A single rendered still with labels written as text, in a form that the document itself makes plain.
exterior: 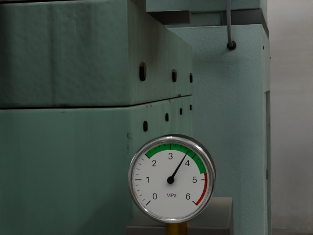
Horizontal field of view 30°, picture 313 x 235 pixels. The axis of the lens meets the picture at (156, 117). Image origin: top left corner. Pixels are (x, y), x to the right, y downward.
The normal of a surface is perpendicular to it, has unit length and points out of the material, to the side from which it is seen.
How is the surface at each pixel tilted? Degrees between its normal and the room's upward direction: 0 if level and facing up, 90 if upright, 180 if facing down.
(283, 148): 90
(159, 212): 90
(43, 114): 90
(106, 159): 90
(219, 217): 0
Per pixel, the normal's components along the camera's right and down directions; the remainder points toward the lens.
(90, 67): -0.15, 0.06
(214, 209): -0.02, -1.00
